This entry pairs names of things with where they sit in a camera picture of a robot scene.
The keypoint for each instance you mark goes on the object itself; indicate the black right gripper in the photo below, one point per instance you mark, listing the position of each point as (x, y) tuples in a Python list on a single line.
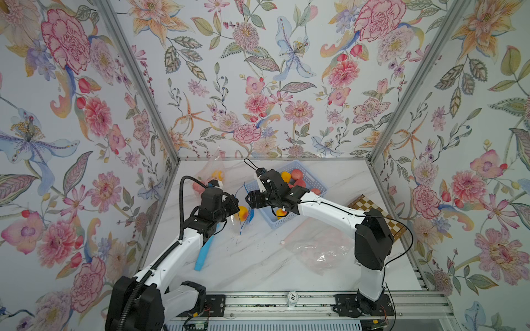
[(256, 199)]

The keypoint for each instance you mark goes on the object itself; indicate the aluminium right corner post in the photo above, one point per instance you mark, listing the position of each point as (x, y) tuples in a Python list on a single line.
[(453, 16)]

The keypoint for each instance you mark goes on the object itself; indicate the yellow peach in basket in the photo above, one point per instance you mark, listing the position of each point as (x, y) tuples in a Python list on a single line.
[(286, 177)]

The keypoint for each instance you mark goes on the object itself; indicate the red peach with green stem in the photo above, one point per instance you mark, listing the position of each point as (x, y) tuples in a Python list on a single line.
[(300, 183)]

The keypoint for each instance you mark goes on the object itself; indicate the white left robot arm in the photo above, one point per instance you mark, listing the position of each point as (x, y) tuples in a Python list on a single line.
[(145, 301)]

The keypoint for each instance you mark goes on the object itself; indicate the aluminium corner post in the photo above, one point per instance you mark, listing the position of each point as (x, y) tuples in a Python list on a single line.
[(112, 23), (453, 16)]

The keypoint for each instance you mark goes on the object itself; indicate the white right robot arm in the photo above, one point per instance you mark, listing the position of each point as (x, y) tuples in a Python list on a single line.
[(369, 230)]

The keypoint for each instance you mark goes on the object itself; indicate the yellow red peach front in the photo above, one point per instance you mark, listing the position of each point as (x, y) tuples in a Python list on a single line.
[(280, 213)]

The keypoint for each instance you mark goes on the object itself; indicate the blue toy microphone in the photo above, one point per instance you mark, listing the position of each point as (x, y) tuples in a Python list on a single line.
[(201, 259)]

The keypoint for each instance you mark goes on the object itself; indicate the aluminium left corner post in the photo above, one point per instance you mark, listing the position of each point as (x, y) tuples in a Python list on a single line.
[(112, 23)]

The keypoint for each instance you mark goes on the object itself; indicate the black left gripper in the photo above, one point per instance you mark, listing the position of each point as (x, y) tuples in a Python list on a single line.
[(230, 201)]

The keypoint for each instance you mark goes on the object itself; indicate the light blue perforated basket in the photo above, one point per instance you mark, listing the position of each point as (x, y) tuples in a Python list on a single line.
[(313, 184)]

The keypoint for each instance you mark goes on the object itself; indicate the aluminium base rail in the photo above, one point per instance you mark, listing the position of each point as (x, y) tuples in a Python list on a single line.
[(405, 310)]

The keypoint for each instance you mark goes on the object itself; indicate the pink peach in basket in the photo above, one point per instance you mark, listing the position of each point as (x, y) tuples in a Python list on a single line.
[(297, 174)]

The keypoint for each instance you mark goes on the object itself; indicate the clear blue-zipper zip bag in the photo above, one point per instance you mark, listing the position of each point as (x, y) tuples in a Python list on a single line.
[(236, 226)]

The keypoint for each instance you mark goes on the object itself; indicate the clear pink-zipper zip bag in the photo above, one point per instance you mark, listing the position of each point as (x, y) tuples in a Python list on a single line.
[(215, 162)]

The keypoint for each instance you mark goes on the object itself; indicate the crumpled clear pink bag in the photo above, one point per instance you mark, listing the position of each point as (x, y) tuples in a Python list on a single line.
[(318, 246)]

